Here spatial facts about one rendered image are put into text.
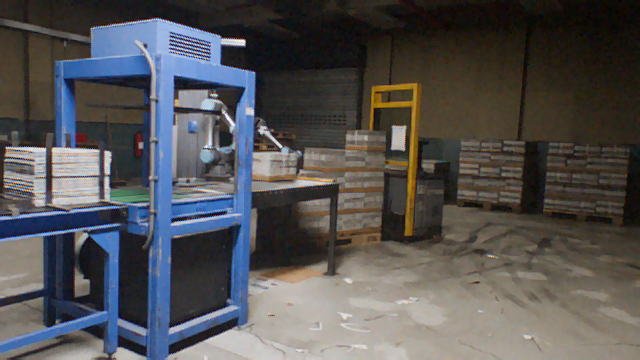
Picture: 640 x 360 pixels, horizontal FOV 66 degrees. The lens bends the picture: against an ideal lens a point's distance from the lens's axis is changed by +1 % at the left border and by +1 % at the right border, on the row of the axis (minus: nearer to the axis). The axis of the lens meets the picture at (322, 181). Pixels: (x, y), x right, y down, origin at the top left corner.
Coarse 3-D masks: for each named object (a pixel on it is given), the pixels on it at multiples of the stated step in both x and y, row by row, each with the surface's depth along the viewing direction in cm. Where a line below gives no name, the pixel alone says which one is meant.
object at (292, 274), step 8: (272, 272) 422; (280, 272) 423; (288, 272) 425; (296, 272) 426; (304, 272) 427; (312, 272) 428; (320, 272) 429; (280, 280) 400; (288, 280) 401; (296, 280) 402
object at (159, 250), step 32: (160, 64) 236; (160, 96) 237; (160, 128) 238; (160, 160) 239; (160, 192) 241; (160, 224) 242; (160, 256) 244; (160, 288) 245; (160, 320) 247; (160, 352) 249
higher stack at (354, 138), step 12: (348, 132) 566; (360, 132) 549; (372, 132) 543; (384, 132) 554; (348, 144) 566; (360, 144) 550; (372, 144) 545; (384, 144) 556; (372, 156) 545; (384, 156) 557; (372, 180) 550; (372, 192) 552; (372, 204) 553; (372, 216) 555; (372, 240) 558
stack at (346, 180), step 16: (304, 176) 493; (320, 176) 505; (336, 176) 518; (352, 176) 532; (352, 192) 536; (272, 208) 480; (304, 208) 497; (320, 208) 509; (352, 208) 536; (256, 224) 507; (272, 224) 481; (304, 224) 499; (320, 224) 512; (336, 224) 524; (352, 224) 538; (256, 240) 507; (304, 240) 500; (320, 240) 513; (352, 240) 540
